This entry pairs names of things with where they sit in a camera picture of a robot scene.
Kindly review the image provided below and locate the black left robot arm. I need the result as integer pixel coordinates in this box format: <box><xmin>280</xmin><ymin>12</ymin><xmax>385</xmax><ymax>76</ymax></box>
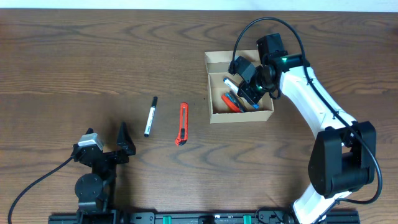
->
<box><xmin>72</xmin><ymin>122</ymin><xmax>136</xmax><ymax>214</ymax></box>

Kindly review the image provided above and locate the black white marker pen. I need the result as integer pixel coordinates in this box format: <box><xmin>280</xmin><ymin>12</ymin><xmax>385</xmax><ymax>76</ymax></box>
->
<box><xmin>144</xmin><ymin>96</ymin><xmax>158</xmax><ymax>138</ymax></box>

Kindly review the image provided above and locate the red black utility knife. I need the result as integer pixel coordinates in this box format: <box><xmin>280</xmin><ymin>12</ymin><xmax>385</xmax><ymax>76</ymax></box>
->
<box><xmin>221</xmin><ymin>91</ymin><xmax>247</xmax><ymax>113</ymax></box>

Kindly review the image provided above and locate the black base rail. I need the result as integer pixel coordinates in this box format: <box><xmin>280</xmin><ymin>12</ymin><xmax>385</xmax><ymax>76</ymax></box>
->
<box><xmin>48</xmin><ymin>208</ymin><xmax>361</xmax><ymax>224</ymax></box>

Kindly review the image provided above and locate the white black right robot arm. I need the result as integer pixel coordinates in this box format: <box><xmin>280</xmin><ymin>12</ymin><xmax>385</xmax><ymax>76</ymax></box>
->
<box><xmin>229</xmin><ymin>34</ymin><xmax>381</xmax><ymax>223</ymax></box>

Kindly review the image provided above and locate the orange utility knife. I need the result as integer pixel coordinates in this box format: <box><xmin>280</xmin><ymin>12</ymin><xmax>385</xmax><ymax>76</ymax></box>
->
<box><xmin>175</xmin><ymin>102</ymin><xmax>188</xmax><ymax>146</ymax></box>

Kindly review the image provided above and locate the open cardboard box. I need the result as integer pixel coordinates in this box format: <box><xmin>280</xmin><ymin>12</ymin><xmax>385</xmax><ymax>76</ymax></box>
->
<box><xmin>205</xmin><ymin>51</ymin><xmax>274</xmax><ymax>124</ymax></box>

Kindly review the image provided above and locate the blue capped white marker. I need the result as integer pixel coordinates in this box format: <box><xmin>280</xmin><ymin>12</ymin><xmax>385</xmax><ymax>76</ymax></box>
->
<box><xmin>223</xmin><ymin>77</ymin><xmax>260</xmax><ymax>110</ymax></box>

